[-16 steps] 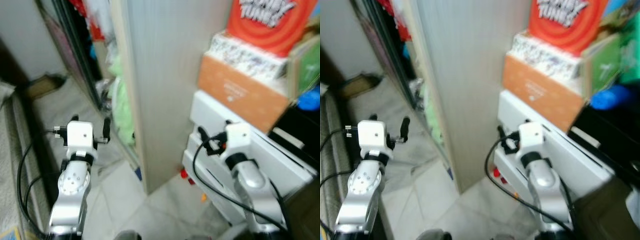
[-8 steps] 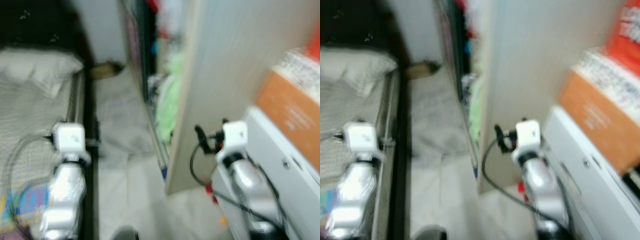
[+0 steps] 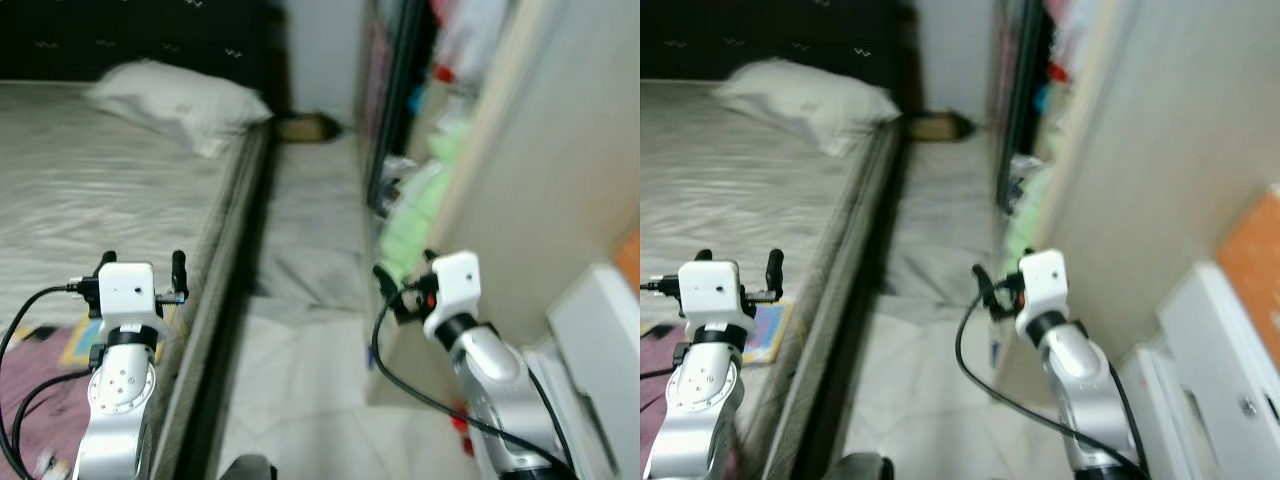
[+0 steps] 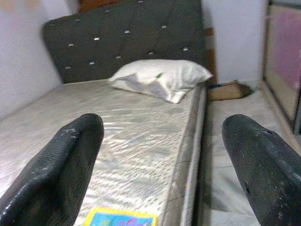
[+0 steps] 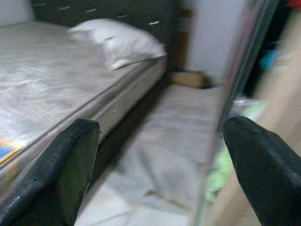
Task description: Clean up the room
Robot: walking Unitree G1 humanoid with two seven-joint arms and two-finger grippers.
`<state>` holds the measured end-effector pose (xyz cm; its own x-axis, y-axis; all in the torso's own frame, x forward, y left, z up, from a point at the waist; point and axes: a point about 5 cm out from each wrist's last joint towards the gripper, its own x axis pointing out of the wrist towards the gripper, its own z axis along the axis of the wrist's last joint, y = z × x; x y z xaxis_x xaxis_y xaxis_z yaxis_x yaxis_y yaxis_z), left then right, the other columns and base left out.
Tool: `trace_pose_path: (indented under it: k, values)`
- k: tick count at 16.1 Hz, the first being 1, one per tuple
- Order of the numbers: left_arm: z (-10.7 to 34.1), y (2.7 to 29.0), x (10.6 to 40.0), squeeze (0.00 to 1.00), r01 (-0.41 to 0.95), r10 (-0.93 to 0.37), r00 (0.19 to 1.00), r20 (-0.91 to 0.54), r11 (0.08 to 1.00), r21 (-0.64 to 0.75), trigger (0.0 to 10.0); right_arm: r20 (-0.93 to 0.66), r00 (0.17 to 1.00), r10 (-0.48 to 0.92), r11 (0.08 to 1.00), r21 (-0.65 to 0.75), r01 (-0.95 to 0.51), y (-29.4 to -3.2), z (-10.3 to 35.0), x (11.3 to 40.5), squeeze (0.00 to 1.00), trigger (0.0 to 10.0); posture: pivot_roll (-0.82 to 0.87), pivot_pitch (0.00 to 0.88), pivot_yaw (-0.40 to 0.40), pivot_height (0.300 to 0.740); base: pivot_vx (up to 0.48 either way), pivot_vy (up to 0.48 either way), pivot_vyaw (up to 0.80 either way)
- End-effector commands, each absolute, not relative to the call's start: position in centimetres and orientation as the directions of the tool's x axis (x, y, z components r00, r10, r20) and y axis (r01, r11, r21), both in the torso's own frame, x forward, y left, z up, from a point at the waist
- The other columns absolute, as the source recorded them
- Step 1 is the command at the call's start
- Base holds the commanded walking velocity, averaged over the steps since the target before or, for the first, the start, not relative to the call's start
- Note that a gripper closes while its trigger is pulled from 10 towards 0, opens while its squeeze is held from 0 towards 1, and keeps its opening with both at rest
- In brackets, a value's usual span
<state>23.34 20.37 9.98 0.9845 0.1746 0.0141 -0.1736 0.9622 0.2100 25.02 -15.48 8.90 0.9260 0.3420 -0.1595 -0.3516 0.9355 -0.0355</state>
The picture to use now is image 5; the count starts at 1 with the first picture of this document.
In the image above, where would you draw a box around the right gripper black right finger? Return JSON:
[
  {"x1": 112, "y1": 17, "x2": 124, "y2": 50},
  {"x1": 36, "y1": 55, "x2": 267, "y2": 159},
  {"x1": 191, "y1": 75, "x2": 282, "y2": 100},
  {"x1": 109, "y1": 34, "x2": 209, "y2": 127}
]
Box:
[{"x1": 222, "y1": 116, "x2": 301, "y2": 226}]

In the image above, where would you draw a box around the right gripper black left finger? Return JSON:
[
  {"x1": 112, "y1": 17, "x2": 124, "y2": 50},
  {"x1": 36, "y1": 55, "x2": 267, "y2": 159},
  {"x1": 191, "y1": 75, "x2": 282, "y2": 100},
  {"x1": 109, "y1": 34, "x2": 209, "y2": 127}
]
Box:
[{"x1": 0, "y1": 118, "x2": 101, "y2": 226}]

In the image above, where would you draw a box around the colourful picture book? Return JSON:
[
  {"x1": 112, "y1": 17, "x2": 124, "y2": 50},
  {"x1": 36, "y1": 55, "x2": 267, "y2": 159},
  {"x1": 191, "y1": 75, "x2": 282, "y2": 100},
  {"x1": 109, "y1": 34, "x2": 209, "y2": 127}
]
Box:
[{"x1": 0, "y1": 136, "x2": 22, "y2": 164}]

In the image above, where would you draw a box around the grey floor mat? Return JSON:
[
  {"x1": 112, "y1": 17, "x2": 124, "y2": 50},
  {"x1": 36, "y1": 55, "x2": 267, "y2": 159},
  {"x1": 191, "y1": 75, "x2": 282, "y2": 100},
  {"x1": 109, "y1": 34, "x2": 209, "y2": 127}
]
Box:
[{"x1": 117, "y1": 84, "x2": 223, "y2": 210}]

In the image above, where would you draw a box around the grey quilted mattress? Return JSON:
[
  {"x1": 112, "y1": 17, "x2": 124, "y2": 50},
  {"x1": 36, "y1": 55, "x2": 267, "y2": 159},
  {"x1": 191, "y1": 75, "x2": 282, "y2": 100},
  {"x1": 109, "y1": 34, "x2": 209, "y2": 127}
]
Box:
[{"x1": 0, "y1": 21, "x2": 168, "y2": 196}]

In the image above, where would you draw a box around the brown cardboard box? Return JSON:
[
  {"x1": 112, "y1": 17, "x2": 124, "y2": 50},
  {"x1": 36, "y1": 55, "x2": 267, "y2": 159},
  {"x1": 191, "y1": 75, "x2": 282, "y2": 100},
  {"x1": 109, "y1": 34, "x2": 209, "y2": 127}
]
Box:
[{"x1": 168, "y1": 70, "x2": 211, "y2": 89}]

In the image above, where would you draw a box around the white pillow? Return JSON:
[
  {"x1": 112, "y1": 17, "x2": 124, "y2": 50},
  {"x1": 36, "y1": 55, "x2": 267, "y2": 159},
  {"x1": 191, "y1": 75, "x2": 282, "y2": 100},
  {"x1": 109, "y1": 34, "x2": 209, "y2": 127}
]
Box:
[{"x1": 68, "y1": 18, "x2": 166, "y2": 71}]

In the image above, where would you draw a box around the black tufted headboard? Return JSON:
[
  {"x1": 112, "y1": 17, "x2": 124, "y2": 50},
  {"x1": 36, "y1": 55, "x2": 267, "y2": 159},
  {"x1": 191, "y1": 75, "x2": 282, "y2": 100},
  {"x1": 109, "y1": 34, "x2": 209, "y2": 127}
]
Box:
[{"x1": 30, "y1": 0, "x2": 183, "y2": 78}]

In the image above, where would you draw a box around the dark bed frame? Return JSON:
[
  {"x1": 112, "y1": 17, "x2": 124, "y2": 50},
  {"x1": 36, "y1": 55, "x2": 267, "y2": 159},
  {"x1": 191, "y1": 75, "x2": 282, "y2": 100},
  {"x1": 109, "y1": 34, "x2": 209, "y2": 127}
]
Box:
[{"x1": 89, "y1": 75, "x2": 174, "y2": 186}]

